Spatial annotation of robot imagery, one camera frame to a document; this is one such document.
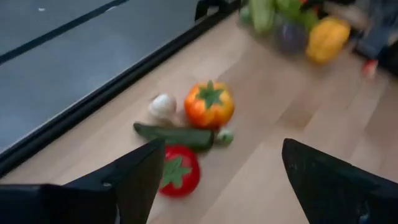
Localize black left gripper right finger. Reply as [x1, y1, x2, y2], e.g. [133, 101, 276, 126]
[281, 138, 384, 224]

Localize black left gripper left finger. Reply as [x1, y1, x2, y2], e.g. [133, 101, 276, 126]
[63, 138, 167, 224]

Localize red tomato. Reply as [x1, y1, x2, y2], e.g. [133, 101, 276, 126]
[158, 144, 201, 198]

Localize small green mushroom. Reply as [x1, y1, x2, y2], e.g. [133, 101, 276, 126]
[216, 128, 234, 146]

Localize yellow bell pepper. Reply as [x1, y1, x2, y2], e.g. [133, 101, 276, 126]
[306, 16, 352, 65]

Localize round purple vegetable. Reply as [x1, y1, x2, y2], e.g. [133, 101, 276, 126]
[275, 21, 308, 55]

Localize light green zucchini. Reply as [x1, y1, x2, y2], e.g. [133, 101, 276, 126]
[248, 0, 276, 34]

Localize dark green cucumber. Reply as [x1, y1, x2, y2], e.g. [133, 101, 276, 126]
[133, 122, 215, 152]

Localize white garlic bulb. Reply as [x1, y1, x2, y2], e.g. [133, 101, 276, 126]
[147, 93, 178, 121]

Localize orange tomato green stem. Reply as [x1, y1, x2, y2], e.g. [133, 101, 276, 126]
[183, 80, 236, 130]

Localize small red mushroom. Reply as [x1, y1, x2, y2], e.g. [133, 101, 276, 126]
[362, 58, 379, 78]

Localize clear plastic container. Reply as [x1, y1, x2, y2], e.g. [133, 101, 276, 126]
[238, 0, 355, 68]

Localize black aluminium table frame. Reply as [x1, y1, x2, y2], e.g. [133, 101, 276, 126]
[0, 0, 242, 180]

